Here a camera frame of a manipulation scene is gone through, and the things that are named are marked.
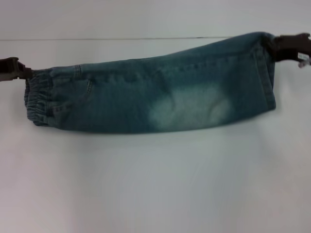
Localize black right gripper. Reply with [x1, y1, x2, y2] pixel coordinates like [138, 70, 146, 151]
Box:
[263, 33, 311, 63]

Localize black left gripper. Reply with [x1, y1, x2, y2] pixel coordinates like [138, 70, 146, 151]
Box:
[0, 57, 33, 83]

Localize blue denim shorts with embroidery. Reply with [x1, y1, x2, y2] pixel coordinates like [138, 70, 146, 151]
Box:
[23, 31, 277, 133]

